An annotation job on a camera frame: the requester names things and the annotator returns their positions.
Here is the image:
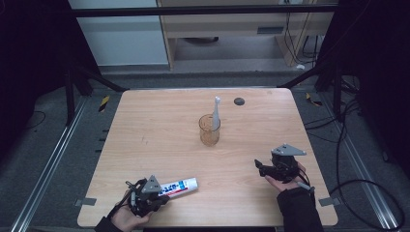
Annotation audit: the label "black curtain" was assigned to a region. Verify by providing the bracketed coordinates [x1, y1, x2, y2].
[0, 0, 101, 159]
[317, 0, 410, 178]

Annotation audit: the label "black floor cables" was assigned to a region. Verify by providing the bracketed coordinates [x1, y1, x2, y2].
[303, 75, 364, 144]

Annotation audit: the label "white toothpaste tube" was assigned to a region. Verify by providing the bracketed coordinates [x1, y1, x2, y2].
[158, 177, 199, 199]

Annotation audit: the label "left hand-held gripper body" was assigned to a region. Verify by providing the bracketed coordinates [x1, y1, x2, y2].
[125, 174, 170, 218]

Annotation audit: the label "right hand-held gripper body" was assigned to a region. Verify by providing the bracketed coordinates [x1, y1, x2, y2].
[265, 143, 308, 183]

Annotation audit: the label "grey table bracket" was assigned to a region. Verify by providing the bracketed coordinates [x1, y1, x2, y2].
[318, 196, 341, 208]
[74, 197, 98, 207]

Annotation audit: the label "black horizontal bar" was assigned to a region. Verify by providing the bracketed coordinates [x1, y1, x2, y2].
[70, 4, 338, 17]

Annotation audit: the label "yellow black striped tape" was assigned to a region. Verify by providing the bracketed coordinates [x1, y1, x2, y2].
[305, 92, 323, 107]
[98, 95, 111, 113]

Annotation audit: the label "white cabinet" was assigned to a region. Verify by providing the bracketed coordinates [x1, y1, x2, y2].
[67, 0, 170, 67]

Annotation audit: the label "black hanging cables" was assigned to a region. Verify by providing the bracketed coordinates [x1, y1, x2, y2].
[283, 12, 320, 66]

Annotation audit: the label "amber transparent plastic cup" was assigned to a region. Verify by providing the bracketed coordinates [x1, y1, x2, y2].
[197, 113, 222, 148]

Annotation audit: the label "thin black floor cable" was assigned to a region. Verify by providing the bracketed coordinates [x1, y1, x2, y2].
[24, 110, 47, 131]

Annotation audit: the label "black metal stand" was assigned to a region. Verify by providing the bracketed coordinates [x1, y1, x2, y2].
[277, 62, 343, 122]
[64, 64, 130, 127]

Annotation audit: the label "person's left hand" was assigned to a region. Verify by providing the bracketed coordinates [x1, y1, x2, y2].
[110, 189, 154, 232]

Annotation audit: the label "white electric toothbrush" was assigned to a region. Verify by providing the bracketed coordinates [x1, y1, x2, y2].
[211, 96, 222, 131]

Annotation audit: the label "person's right hand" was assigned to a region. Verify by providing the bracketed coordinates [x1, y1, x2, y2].
[264, 161, 308, 193]

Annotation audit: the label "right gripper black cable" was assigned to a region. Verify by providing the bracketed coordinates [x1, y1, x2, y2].
[296, 170, 406, 232]

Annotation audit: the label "light wooden desk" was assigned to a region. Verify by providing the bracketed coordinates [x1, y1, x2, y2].
[156, 0, 337, 71]

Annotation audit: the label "aluminium floor rail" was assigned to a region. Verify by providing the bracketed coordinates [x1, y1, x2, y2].
[9, 98, 89, 232]
[318, 93, 400, 230]

